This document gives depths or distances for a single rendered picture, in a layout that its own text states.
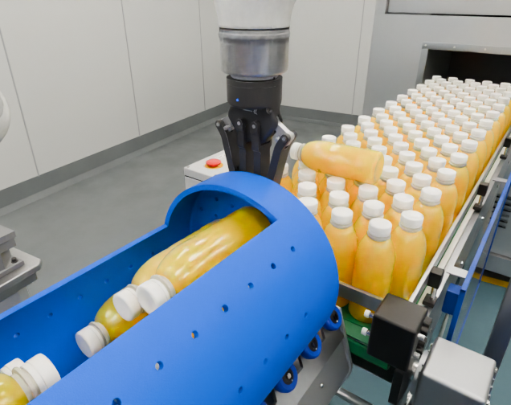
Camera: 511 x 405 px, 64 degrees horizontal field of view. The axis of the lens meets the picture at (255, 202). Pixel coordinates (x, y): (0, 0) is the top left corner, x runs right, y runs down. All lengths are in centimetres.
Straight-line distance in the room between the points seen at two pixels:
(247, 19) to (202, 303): 32
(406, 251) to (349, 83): 436
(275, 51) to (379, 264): 41
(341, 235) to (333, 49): 441
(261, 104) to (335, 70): 458
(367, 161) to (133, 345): 62
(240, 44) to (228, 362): 35
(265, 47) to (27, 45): 314
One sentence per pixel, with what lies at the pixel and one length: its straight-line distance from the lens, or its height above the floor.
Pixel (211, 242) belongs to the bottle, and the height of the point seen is 119.
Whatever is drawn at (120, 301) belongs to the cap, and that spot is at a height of 112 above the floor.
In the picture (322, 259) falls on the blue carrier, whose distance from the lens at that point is 53.
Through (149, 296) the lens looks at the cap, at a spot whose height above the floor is 116.
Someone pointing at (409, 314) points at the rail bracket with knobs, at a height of 100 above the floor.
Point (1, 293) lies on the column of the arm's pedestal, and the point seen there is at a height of 97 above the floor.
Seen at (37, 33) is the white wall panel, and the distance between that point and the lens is 363.
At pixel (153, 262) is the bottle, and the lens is 56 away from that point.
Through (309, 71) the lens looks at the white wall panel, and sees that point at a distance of 522.
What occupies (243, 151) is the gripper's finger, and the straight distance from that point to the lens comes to 59.
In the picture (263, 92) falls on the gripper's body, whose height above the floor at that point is 135.
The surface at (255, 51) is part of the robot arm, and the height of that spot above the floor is 140.
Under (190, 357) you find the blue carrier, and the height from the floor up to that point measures 118.
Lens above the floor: 146
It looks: 27 degrees down
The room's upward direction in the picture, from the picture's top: straight up
